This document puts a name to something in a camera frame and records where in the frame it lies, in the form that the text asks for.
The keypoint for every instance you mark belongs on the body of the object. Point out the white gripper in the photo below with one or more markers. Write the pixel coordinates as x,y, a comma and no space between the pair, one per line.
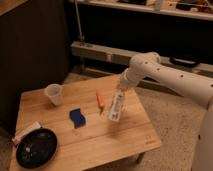
128,79

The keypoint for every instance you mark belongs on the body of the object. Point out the white labelled plastic bottle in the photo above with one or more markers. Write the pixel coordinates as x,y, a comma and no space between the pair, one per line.
116,106

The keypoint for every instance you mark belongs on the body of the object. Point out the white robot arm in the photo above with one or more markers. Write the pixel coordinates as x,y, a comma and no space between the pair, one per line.
198,88

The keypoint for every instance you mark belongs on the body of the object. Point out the orange toy carrot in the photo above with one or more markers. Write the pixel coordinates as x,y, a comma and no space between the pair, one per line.
100,100

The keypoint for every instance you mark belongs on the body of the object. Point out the grey metal shelf rack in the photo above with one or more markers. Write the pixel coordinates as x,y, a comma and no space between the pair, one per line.
115,34

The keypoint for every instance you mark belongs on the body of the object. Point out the wooden low table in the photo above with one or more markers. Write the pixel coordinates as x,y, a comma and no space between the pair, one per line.
100,140

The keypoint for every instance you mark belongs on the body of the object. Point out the blue sponge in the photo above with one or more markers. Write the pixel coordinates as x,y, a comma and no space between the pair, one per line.
77,118

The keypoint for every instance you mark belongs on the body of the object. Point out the translucent plastic cup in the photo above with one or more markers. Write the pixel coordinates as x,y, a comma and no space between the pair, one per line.
54,93

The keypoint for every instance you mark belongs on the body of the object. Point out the white red tube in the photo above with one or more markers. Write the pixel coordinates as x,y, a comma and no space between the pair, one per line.
17,139

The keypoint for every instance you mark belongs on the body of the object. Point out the black round pan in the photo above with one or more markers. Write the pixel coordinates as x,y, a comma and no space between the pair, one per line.
36,148

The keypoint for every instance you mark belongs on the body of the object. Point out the black handle on shelf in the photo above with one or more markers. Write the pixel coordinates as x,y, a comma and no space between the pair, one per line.
187,64

